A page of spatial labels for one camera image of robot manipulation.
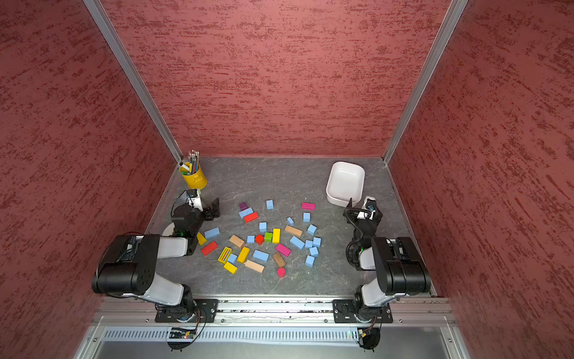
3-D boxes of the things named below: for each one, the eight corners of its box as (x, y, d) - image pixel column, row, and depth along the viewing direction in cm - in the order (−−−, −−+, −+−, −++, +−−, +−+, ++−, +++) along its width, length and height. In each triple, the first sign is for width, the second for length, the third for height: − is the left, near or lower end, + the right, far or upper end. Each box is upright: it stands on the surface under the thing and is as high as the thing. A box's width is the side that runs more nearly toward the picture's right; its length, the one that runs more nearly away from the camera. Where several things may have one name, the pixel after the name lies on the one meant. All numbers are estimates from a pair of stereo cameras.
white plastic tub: (324, 205, 104) (325, 198, 100) (329, 166, 120) (330, 158, 116) (362, 211, 102) (365, 204, 98) (361, 171, 118) (364, 163, 114)
